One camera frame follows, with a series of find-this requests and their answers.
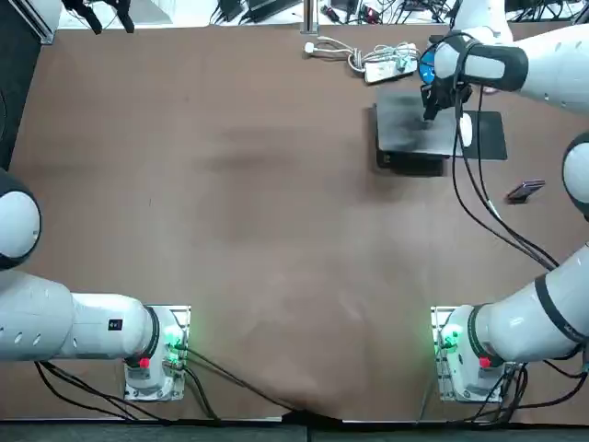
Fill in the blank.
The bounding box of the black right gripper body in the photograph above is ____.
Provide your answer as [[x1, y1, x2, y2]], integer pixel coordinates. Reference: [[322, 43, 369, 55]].
[[422, 80, 462, 111]]

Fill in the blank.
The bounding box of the silver grey laptop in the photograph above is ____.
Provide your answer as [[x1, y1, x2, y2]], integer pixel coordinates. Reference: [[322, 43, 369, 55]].
[[369, 86, 453, 179]]

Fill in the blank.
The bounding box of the white computer mouse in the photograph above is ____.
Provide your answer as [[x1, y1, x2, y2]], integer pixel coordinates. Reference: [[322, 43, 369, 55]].
[[459, 112, 475, 147]]

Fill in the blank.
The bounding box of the black mouse pad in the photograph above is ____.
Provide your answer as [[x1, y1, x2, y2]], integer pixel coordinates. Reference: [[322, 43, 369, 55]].
[[448, 110, 508, 161]]

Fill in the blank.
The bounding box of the white plug adapter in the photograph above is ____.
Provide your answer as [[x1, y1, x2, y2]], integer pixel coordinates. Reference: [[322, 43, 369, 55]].
[[394, 53, 419, 74]]

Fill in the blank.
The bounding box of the white power strip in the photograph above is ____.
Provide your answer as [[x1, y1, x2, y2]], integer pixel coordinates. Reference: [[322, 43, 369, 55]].
[[364, 61, 418, 85]]

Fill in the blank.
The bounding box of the black power adapter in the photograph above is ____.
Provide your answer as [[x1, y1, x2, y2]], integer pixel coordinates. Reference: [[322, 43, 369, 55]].
[[215, 0, 248, 24]]

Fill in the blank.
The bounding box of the grey power adapter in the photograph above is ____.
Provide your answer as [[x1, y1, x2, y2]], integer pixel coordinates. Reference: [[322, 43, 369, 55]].
[[246, 0, 303, 22]]

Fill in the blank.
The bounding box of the aluminium frame bar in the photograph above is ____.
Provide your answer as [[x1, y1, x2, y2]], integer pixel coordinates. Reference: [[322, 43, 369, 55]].
[[26, 17, 59, 45]]

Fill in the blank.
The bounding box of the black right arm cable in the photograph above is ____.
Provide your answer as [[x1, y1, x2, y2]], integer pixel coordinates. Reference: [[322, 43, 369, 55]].
[[448, 31, 560, 273]]

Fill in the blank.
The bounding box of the white power strip cable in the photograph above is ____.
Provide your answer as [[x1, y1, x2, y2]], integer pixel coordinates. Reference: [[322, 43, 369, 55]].
[[303, 39, 420, 74]]

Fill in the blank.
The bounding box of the aluminium frame post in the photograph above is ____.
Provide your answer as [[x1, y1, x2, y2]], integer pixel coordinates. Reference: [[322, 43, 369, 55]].
[[300, 0, 319, 35]]

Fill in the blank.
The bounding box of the black base cable bundle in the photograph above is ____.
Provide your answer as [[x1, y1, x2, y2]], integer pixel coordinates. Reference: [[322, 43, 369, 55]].
[[34, 347, 344, 423], [416, 354, 589, 424]]

